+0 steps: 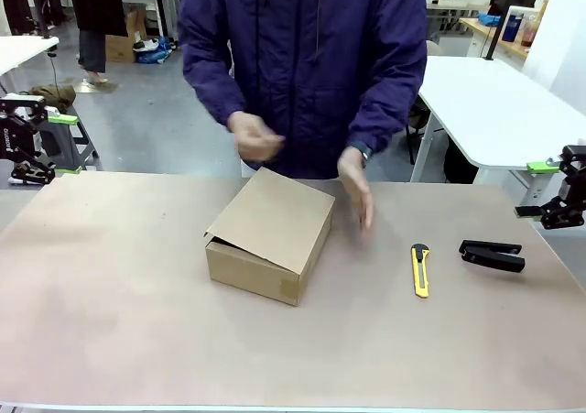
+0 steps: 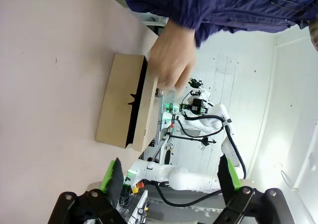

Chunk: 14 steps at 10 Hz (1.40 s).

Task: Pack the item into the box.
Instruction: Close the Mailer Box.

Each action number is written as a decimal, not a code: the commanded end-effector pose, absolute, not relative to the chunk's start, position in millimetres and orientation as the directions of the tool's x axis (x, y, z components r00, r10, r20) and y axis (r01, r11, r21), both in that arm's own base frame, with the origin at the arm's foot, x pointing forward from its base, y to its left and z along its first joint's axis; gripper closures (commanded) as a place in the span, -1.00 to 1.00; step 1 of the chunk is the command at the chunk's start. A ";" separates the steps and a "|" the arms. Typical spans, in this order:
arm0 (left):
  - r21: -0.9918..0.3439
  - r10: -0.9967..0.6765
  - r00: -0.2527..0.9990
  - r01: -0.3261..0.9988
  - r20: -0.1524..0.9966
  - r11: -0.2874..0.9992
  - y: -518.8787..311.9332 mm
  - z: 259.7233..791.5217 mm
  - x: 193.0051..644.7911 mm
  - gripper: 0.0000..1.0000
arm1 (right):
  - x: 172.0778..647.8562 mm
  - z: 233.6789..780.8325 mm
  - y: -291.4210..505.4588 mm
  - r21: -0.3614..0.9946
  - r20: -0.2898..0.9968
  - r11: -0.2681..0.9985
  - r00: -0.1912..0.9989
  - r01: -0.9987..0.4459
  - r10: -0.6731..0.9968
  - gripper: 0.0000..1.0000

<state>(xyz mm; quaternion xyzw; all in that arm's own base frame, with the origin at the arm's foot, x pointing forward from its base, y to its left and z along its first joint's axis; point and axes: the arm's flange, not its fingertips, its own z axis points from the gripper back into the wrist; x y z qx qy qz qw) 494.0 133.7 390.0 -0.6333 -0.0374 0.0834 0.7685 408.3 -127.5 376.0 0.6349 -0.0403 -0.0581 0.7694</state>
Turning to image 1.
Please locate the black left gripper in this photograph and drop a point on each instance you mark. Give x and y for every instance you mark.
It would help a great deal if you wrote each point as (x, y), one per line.
(20, 140)

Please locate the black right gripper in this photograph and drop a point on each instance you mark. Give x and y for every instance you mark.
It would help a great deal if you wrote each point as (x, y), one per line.
(578, 175)

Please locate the brown cardboard box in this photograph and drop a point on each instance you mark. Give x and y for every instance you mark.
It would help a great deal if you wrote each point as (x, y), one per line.
(270, 230)

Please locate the person's right forearm purple sleeve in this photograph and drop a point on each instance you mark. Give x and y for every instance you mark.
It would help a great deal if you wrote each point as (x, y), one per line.
(213, 92)

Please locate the person's left forearm purple sleeve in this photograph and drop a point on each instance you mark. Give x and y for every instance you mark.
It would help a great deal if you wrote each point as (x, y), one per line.
(389, 111)

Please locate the person's left hand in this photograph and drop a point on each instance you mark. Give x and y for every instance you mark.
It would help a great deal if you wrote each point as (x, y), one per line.
(359, 188)

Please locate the person's right hand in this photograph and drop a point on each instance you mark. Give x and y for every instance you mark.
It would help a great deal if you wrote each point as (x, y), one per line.
(254, 138)

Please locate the grey folding stand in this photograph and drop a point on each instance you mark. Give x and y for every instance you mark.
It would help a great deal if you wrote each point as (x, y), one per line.
(68, 143)

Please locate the olive green cloth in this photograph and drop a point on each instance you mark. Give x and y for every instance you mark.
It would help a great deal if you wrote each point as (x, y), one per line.
(55, 94)

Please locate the black stapler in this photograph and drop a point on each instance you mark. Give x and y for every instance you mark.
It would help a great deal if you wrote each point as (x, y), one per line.
(494, 258)

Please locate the black bag under table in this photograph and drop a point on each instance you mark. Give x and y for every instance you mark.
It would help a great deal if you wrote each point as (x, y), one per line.
(460, 163)

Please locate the small white table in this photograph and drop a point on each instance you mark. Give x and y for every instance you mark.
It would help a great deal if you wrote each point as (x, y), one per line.
(23, 51)

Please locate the large white table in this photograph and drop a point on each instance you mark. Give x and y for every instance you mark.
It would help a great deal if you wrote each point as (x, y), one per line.
(499, 106)

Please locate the brown cardboard carton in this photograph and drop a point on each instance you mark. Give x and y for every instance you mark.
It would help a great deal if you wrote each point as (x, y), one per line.
(123, 42)

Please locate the bystander in long black coat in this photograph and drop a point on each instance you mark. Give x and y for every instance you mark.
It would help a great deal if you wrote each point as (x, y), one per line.
(98, 19)

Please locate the thick black pole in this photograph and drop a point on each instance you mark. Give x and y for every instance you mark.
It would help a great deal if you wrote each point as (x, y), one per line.
(40, 5)

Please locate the blue plastic bag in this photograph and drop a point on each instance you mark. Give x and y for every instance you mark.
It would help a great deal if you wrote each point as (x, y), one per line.
(155, 51)

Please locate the black chair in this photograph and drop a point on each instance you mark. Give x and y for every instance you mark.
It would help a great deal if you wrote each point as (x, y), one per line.
(419, 120)

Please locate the yellow black utility knife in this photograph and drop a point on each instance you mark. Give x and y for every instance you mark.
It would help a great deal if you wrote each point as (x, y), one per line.
(420, 273)

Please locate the orange drink bottle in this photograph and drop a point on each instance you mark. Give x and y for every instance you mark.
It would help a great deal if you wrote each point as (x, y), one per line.
(530, 32)

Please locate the slim black stand pole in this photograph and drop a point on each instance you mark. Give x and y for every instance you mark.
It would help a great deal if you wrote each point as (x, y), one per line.
(496, 37)

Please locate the wooden top workbench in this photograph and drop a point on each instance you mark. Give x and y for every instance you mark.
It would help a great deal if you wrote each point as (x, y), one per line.
(494, 35)

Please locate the dark blue bottle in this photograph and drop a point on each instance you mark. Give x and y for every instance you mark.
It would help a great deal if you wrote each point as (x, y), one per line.
(513, 27)

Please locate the blue cloth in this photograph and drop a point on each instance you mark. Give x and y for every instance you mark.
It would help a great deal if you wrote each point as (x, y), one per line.
(491, 19)

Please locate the dark wristwatch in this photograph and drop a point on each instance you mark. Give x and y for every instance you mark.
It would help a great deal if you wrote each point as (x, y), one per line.
(363, 151)

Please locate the purple jacket torso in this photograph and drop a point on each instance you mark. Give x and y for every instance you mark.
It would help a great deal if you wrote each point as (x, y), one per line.
(302, 56)

